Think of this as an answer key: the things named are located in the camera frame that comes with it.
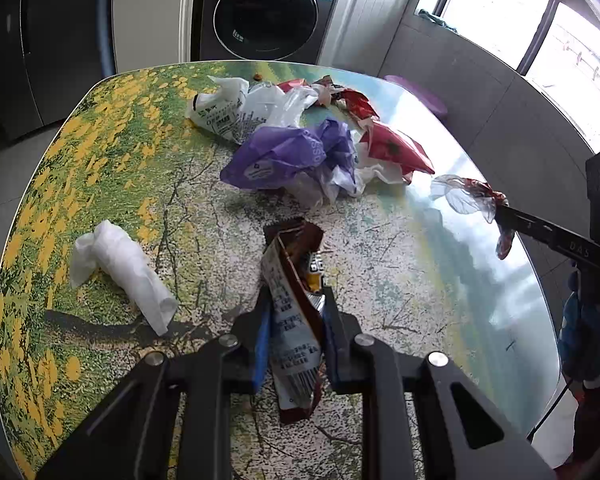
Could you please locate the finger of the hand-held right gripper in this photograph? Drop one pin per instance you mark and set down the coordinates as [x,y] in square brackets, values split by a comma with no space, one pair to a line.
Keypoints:
[540,230]

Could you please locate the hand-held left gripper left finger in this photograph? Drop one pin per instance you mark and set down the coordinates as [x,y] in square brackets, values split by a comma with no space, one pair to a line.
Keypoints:
[261,347]

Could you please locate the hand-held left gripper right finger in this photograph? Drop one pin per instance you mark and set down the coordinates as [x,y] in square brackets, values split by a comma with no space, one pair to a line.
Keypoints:
[331,355]

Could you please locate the brown snack wrapper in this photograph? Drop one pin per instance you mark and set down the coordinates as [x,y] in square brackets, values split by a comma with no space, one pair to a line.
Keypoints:
[292,310]

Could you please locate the clear and red candy wrapper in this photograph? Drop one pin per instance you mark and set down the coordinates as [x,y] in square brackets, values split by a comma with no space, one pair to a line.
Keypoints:
[467,195]

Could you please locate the white tissue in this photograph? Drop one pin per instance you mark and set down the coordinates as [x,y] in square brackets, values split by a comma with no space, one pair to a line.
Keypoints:
[125,270]

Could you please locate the large red snack packet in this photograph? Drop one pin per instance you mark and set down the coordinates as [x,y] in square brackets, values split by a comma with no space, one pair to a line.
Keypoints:
[395,150]

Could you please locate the clear plastic bag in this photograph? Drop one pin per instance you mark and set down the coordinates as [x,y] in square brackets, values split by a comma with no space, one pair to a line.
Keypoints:
[342,180]

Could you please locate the purple plastic bag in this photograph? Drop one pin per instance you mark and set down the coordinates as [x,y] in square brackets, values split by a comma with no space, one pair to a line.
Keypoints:
[280,152]

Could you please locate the torn red snack wrapper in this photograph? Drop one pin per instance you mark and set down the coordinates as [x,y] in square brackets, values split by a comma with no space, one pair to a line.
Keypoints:
[352,100]

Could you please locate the white printed plastic bag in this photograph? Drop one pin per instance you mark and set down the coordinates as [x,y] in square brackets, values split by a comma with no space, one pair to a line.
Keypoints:
[220,110]

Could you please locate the white translucent plastic bag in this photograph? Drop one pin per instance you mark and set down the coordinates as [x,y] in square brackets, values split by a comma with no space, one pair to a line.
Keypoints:
[280,105]

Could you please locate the small red wrapper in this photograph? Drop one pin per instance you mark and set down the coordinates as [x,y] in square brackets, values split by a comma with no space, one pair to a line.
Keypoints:
[291,85]

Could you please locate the person's right hand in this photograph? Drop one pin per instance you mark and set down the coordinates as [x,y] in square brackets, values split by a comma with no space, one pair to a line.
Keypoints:
[587,335]

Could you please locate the purple round stool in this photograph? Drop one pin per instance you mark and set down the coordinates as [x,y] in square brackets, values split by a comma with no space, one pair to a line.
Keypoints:
[420,95]

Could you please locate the window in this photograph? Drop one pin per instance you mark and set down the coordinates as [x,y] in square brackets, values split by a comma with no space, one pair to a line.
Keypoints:
[555,10]

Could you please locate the blue cloth on windowsill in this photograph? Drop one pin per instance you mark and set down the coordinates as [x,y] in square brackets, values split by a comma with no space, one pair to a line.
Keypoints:
[435,19]

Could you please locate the white cabinet door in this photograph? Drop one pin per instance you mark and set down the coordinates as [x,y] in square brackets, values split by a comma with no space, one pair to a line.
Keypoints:
[370,10]

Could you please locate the grey washing machine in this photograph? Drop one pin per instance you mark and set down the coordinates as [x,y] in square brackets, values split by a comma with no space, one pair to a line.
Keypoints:
[265,10]

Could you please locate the dark grey refrigerator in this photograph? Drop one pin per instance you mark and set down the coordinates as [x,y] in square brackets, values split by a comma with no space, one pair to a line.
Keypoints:
[35,45]

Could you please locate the dark sliding door frame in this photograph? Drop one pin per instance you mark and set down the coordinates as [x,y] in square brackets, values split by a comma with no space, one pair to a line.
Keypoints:
[105,15]

